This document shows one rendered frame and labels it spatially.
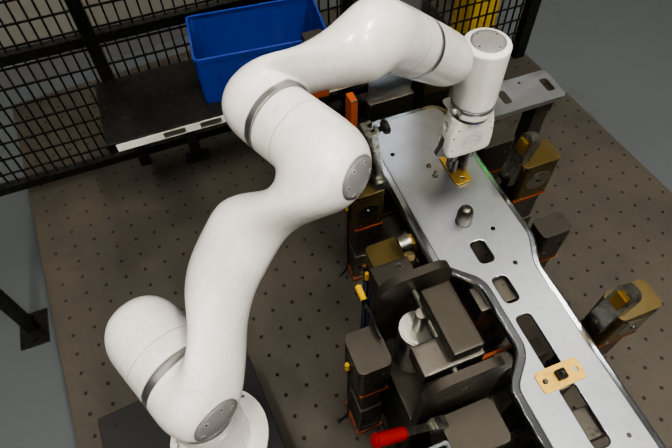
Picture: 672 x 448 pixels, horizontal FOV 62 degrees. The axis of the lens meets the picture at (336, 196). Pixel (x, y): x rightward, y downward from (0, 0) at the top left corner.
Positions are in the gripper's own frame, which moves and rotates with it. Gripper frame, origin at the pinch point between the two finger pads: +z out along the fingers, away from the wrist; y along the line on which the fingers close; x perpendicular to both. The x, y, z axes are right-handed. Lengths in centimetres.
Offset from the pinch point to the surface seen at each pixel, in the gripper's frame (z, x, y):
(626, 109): 102, 68, 147
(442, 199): 3.1, -6.2, -6.3
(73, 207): 34, 47, -88
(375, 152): -13.3, -1.7, -20.5
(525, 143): -7.6, -6.2, 10.6
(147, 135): 1, 32, -61
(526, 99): 2.9, 12.8, 26.1
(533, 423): 3, -52, -13
